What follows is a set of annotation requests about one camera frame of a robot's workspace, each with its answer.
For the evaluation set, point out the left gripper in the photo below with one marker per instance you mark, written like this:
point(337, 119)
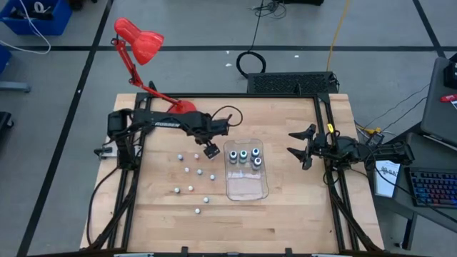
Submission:
point(216, 128)

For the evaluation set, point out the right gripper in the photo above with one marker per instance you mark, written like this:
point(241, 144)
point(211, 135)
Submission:
point(326, 148)

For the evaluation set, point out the large green food colouring bottle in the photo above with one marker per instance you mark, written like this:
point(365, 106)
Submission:
point(243, 155)

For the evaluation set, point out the large blue food colouring bottle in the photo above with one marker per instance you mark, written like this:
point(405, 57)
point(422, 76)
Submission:
point(255, 152)

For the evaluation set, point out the small green dropper bottle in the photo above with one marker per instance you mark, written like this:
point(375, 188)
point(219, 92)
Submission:
point(199, 172)

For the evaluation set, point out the clear plastic bin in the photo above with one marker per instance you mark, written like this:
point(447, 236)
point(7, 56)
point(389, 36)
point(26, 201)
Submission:
point(246, 189)

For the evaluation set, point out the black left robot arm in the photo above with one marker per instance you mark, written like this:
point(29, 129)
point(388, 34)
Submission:
point(168, 121)

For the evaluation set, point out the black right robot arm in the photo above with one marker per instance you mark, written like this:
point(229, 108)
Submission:
point(389, 153)

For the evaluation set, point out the dark round object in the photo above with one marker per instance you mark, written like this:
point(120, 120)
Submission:
point(242, 117)

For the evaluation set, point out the yellow tag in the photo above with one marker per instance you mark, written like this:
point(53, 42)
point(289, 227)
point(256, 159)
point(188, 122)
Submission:
point(330, 128)

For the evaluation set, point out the yellow plug connector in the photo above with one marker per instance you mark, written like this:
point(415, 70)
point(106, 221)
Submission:
point(371, 130)

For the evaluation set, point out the black perforated computer case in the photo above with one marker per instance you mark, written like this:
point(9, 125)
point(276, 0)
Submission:
point(285, 83)

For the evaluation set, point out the white paper booklet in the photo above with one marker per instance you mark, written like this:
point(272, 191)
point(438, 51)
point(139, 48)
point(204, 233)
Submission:
point(387, 182)

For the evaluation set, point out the black table clamp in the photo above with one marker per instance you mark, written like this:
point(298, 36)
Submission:
point(288, 251)
point(184, 251)

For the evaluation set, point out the red desk lamp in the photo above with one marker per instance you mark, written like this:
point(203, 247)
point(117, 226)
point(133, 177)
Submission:
point(143, 43)

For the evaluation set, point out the dark gray desk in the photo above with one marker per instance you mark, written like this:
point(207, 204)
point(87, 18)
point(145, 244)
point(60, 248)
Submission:
point(428, 157)

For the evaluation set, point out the backlit black keyboard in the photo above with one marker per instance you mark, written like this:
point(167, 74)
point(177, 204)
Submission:
point(433, 187)

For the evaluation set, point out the light gray side table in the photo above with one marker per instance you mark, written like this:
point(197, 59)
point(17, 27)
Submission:
point(439, 118)

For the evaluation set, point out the black floor box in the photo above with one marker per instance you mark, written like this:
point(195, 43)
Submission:
point(303, 2)

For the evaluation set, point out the red marker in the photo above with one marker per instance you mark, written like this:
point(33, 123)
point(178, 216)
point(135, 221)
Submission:
point(448, 98)

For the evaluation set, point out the black device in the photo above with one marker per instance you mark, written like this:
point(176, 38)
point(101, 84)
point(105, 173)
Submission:
point(451, 73)

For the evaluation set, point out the blue storage bin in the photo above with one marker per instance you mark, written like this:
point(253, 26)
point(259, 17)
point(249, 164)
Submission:
point(53, 21)
point(3, 59)

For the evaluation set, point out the gray metal foot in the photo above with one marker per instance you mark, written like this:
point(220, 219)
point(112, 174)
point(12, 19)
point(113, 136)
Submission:
point(14, 86)

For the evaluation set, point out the black aluminium rig frame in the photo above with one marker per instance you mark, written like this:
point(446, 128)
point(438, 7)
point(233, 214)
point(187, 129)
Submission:
point(232, 95)

